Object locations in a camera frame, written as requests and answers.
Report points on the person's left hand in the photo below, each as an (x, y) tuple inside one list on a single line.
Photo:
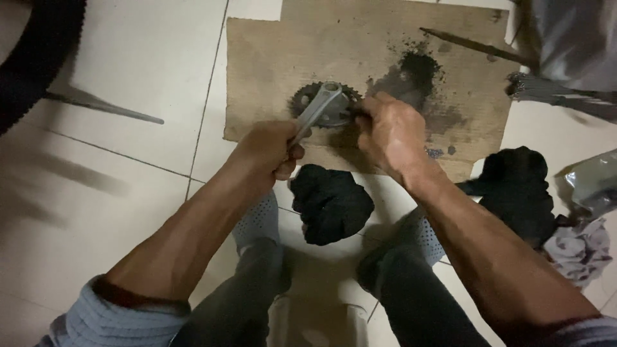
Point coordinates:
[(265, 149)]

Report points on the person's right hand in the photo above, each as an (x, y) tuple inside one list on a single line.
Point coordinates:
[(393, 135)]

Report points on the person's left fingers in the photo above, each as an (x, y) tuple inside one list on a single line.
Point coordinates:
[(291, 152)]

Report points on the person's right fingers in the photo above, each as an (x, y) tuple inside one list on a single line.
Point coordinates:
[(369, 115)]

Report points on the black rag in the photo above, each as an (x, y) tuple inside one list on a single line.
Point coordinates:
[(330, 205)]

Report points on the person's left grey shoe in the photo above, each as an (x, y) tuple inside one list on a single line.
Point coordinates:
[(258, 224)]

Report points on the person's grey shoe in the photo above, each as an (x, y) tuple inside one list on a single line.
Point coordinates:
[(258, 224), (424, 236)]

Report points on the brown cardboard sheet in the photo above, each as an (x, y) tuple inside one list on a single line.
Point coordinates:
[(299, 53)]

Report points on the dark metal rod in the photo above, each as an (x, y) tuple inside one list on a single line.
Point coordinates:
[(475, 46)]

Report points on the person's right grey shoe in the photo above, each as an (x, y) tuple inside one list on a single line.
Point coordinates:
[(424, 236)]

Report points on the person's left leg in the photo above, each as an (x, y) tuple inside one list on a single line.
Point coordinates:
[(236, 299)]

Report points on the black cloth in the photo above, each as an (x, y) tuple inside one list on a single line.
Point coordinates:
[(518, 193)]

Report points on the white plastic stool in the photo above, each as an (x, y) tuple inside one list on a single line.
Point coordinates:
[(318, 320)]

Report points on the bundle of bicycle spokes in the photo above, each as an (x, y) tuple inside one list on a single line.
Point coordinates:
[(554, 94)]

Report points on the silver bicycle kickstand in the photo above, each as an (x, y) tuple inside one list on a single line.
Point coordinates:
[(103, 108)]

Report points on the person's right leg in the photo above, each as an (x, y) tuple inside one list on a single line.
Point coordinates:
[(419, 303)]

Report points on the grey plastic bag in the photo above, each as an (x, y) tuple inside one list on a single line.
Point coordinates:
[(590, 185)]

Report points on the grey crumpled cloth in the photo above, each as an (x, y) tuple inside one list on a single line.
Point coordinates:
[(578, 250)]

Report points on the black bicycle tyre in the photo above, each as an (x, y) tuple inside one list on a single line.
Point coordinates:
[(36, 53)]

